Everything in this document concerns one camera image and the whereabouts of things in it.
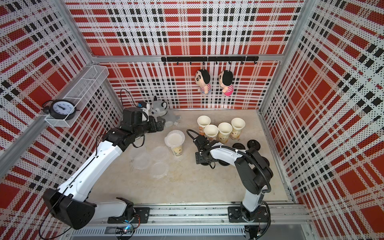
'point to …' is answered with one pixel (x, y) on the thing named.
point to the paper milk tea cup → (178, 150)
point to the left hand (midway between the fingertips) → (159, 121)
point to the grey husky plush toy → (159, 109)
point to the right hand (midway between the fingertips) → (207, 158)
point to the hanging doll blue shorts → (202, 78)
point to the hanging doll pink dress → (226, 78)
